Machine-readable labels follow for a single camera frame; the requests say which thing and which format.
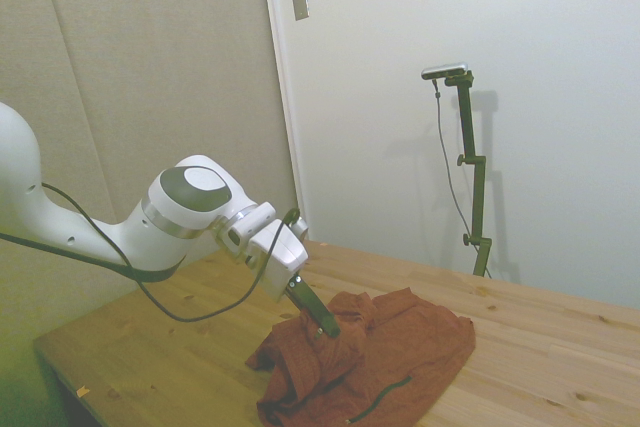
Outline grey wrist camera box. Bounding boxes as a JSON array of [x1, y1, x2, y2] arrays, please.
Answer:
[[288, 208, 311, 242]]

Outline grey exterior camera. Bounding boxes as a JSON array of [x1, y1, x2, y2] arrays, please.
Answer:
[[420, 61, 471, 81]]

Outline rust red shorts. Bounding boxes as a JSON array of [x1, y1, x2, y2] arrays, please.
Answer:
[[244, 286, 477, 427]]

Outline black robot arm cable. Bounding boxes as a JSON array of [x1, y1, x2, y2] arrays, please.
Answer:
[[0, 181, 302, 323]]

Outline white door frame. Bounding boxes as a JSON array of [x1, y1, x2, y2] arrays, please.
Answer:
[[258, 0, 310, 243]]

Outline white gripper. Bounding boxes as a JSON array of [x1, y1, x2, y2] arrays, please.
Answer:
[[248, 218, 343, 339]]

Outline dark jointed camera stand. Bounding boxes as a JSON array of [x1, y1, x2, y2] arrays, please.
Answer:
[[445, 70, 494, 279]]

